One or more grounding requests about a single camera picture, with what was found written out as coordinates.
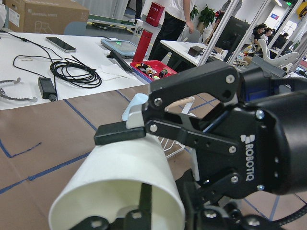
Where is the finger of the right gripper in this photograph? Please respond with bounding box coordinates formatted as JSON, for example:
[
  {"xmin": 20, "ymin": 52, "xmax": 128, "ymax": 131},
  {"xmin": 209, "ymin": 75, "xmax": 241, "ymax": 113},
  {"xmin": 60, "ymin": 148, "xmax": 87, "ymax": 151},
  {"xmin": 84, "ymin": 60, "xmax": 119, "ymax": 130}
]
[{"xmin": 94, "ymin": 60, "xmax": 239, "ymax": 153}]

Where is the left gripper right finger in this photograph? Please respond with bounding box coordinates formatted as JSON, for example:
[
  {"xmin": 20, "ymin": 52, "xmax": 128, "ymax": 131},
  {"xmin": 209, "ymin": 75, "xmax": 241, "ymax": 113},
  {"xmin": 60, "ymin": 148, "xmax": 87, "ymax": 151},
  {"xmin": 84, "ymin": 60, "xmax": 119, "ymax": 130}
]
[{"xmin": 176, "ymin": 169, "xmax": 204, "ymax": 230}]

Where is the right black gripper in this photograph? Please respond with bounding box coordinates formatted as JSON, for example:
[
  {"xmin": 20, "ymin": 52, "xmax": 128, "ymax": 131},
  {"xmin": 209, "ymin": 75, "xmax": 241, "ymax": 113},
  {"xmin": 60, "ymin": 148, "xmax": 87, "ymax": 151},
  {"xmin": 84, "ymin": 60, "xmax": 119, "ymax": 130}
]
[{"xmin": 187, "ymin": 66, "xmax": 307, "ymax": 230}]

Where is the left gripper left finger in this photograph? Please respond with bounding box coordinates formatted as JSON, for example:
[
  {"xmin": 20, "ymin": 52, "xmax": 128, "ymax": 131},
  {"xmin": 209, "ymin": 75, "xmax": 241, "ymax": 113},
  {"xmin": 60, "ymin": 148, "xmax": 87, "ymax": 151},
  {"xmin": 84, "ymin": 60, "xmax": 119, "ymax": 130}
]
[{"xmin": 139, "ymin": 183, "xmax": 152, "ymax": 216}]

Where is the pale green plastic cup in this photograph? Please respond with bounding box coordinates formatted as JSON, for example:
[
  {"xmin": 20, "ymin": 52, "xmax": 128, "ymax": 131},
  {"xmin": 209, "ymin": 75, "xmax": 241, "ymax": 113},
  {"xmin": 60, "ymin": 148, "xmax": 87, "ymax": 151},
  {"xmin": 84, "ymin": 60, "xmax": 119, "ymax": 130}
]
[{"xmin": 48, "ymin": 134, "xmax": 185, "ymax": 230}]

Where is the blue plastic cup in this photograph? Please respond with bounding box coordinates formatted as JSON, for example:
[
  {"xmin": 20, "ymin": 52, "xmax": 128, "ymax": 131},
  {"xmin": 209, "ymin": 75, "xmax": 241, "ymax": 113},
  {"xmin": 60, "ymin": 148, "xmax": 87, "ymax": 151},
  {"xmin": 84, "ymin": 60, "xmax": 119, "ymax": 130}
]
[{"xmin": 121, "ymin": 93, "xmax": 148, "ymax": 122}]

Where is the red parts tray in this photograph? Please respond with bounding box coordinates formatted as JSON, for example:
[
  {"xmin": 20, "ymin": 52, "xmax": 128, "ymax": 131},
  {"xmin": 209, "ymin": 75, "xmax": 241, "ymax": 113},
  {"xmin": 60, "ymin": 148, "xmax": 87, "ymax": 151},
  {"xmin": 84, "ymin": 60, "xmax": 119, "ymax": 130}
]
[{"xmin": 130, "ymin": 60, "xmax": 177, "ymax": 83}]

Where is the man in white shirt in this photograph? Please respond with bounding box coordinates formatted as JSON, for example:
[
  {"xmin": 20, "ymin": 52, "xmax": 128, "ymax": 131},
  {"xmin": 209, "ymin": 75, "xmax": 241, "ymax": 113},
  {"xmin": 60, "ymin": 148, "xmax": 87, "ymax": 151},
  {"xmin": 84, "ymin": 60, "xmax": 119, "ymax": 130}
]
[{"xmin": 148, "ymin": 0, "xmax": 196, "ymax": 61}]

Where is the red thermos bottle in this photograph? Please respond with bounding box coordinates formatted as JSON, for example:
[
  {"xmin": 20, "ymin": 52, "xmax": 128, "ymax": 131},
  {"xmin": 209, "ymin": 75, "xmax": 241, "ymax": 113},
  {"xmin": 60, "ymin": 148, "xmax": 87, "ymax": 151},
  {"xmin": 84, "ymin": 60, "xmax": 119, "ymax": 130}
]
[{"xmin": 132, "ymin": 30, "xmax": 153, "ymax": 62}]

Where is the teach pendant tablet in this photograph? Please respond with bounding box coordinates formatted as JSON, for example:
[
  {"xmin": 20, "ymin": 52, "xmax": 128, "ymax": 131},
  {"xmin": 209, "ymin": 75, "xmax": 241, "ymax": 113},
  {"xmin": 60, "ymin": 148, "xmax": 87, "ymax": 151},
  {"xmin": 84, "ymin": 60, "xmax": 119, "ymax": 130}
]
[{"xmin": 101, "ymin": 39, "xmax": 137, "ymax": 58}]

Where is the black power adapter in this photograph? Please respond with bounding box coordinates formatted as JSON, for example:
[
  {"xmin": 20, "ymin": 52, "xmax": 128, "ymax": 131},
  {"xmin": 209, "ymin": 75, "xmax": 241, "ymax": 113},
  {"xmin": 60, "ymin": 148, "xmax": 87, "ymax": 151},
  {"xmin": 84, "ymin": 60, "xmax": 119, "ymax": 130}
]
[{"xmin": 38, "ymin": 77, "xmax": 56, "ymax": 102}]

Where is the grey claw tool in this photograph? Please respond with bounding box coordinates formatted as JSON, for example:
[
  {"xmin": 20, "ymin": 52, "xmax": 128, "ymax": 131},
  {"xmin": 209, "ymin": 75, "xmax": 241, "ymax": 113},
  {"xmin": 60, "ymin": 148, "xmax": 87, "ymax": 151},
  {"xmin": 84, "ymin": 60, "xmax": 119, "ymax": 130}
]
[{"xmin": 0, "ymin": 77, "xmax": 38, "ymax": 103}]

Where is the black smartphone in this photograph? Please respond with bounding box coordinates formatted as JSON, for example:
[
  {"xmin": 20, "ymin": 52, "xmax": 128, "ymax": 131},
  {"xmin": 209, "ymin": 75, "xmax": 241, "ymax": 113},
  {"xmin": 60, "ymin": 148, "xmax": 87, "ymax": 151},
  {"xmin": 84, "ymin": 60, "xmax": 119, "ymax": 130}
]
[{"xmin": 46, "ymin": 37, "xmax": 76, "ymax": 53}]

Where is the cardboard box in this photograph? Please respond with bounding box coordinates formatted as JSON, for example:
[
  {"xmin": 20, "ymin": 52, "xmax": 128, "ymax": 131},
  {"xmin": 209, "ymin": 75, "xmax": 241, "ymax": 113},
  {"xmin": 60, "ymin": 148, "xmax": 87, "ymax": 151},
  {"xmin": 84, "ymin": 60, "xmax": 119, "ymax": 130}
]
[{"xmin": 3, "ymin": 0, "xmax": 89, "ymax": 35}]

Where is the white wire cup rack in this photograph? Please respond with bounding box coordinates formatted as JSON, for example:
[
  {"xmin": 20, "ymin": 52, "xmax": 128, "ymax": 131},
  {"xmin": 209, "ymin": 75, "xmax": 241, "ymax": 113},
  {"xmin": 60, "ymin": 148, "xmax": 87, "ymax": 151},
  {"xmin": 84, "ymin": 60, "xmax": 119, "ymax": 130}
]
[{"xmin": 157, "ymin": 96, "xmax": 195, "ymax": 159}]

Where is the black braided cable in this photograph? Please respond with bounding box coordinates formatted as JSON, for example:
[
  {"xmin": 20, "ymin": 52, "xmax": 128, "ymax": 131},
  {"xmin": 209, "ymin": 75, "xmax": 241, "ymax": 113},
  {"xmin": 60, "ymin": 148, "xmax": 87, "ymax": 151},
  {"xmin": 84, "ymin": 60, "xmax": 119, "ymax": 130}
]
[{"xmin": 263, "ymin": 206, "xmax": 307, "ymax": 230}]

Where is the coiled black cable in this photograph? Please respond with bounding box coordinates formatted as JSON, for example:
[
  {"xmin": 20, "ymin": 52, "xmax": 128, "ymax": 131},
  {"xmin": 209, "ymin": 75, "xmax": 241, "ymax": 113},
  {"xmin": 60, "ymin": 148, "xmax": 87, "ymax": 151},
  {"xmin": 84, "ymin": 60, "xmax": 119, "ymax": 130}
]
[{"xmin": 0, "ymin": 31, "xmax": 103, "ymax": 89}]

